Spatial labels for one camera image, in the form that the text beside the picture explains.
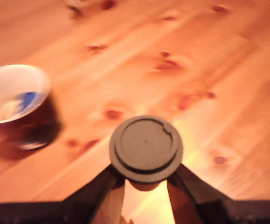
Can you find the dark coffee capsule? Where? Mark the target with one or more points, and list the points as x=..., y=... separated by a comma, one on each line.
x=146, y=147

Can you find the dark red cup white inside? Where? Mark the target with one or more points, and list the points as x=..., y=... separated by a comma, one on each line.
x=15, y=84

